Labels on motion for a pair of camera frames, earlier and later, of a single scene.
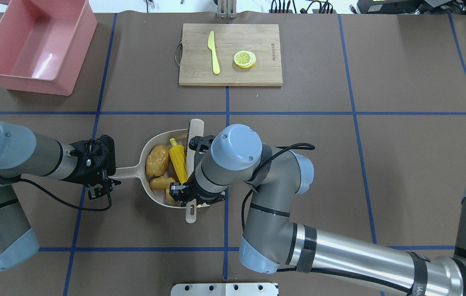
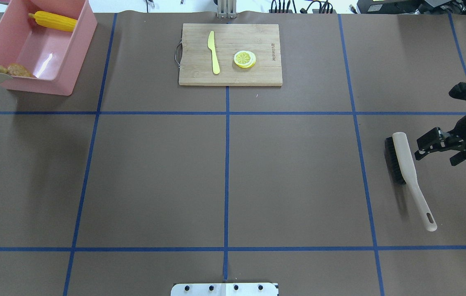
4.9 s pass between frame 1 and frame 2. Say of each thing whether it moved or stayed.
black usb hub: stayed
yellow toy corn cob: moved
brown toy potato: moved
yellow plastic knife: stayed
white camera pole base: stayed
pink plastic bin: stayed
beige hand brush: moved
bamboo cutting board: stayed
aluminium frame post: stayed
